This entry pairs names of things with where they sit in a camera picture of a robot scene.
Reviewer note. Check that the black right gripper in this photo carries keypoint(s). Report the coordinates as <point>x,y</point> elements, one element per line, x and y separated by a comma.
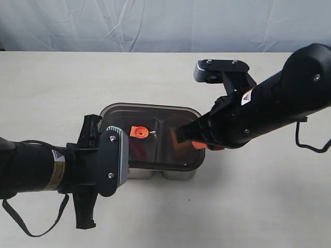
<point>233,121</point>

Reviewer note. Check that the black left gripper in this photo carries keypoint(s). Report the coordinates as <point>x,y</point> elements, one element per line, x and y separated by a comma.
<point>80,169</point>

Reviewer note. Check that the black lid with orange seal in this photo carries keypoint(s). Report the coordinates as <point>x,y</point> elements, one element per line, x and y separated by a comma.
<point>152,142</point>

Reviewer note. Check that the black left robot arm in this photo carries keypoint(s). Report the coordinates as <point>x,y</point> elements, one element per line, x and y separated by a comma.
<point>35,166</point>

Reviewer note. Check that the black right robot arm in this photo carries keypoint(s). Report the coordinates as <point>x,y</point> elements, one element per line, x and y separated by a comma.
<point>299,89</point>

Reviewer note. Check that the steel two-compartment lunch tray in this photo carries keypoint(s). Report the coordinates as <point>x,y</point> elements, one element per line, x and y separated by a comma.
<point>145,174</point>

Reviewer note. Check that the white wrinkled backdrop cloth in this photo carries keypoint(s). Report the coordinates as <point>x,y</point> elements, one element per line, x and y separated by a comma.
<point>163,26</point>

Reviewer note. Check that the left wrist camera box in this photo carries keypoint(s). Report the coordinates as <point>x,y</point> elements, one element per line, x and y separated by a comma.
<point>112,161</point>

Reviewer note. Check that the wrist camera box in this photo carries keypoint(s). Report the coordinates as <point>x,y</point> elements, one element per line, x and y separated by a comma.
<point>112,161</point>
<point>233,74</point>

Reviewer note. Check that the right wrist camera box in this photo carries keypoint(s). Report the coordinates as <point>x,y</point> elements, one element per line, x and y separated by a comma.
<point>233,74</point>

